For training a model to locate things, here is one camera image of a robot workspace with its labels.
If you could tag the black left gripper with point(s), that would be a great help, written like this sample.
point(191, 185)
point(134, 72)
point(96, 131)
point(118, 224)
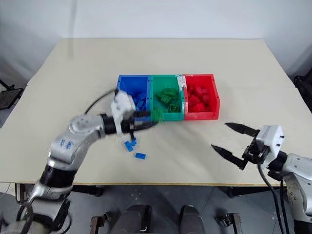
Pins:
point(132, 124)

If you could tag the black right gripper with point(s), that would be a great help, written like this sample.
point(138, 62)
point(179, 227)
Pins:
point(256, 153)

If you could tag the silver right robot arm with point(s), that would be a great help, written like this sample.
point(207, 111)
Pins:
point(298, 175)

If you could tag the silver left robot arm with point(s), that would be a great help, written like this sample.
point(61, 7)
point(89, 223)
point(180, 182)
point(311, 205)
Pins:
point(73, 143)

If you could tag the green plastic bin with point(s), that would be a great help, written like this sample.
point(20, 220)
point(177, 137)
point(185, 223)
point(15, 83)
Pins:
point(162, 114)

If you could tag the blue toy brick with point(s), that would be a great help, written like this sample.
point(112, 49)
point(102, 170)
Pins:
point(134, 143)
point(142, 96)
point(141, 156)
point(128, 146)
point(140, 105)

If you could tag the dark green toy brick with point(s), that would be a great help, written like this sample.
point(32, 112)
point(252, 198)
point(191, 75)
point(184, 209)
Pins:
point(168, 91)

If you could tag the blue plastic bin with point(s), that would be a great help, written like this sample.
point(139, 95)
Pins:
point(132, 84)

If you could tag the red plastic bin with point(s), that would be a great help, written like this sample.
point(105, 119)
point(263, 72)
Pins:
point(212, 107)

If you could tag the red toy brick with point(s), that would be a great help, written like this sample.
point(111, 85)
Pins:
point(193, 88)
point(198, 107)
point(203, 91)
point(206, 98)
point(194, 100)

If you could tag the black equipment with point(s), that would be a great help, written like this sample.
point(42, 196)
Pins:
point(303, 85)

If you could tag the dark rounded shape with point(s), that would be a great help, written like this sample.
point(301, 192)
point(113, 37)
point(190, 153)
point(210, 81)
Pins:
point(132, 219)
point(191, 219)

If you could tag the black tray stand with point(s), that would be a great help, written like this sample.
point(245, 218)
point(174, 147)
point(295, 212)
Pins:
point(9, 96)

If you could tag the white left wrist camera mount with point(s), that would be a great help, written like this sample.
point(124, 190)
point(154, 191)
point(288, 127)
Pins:
point(123, 103)

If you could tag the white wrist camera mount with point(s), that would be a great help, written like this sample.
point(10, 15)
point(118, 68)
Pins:
point(271, 141)
point(123, 103)

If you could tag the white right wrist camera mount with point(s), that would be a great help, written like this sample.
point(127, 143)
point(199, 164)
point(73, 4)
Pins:
point(271, 141)

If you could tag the black table foot bracket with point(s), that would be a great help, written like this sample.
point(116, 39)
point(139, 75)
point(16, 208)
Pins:
point(100, 223)
point(230, 223)

